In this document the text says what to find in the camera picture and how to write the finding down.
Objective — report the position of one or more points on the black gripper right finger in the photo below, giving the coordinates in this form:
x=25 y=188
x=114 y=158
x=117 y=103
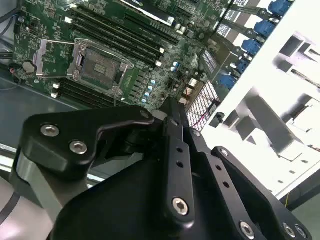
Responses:
x=232 y=197

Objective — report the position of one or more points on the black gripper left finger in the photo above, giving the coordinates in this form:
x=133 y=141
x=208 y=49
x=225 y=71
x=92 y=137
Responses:
x=62 y=135

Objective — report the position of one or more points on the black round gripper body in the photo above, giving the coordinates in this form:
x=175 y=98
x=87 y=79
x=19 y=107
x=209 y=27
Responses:
x=120 y=207

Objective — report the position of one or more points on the metal socket cover frame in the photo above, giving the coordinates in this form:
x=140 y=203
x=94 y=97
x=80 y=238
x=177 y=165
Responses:
x=41 y=58

